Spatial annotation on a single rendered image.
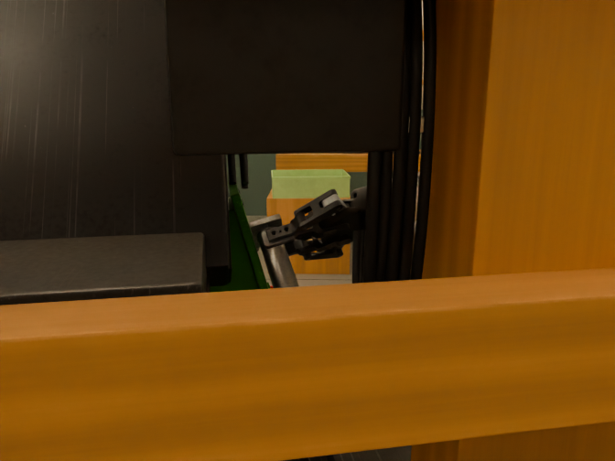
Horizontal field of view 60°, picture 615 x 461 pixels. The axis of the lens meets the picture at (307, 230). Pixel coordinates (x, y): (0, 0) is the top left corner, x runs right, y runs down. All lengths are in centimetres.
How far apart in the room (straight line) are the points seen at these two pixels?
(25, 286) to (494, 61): 39
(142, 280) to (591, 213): 35
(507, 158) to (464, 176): 3
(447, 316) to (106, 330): 19
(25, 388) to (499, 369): 26
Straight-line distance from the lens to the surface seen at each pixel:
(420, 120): 42
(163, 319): 30
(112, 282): 48
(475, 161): 36
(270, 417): 32
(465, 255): 38
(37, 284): 49
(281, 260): 65
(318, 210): 63
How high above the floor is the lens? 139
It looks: 14 degrees down
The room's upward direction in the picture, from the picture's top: straight up
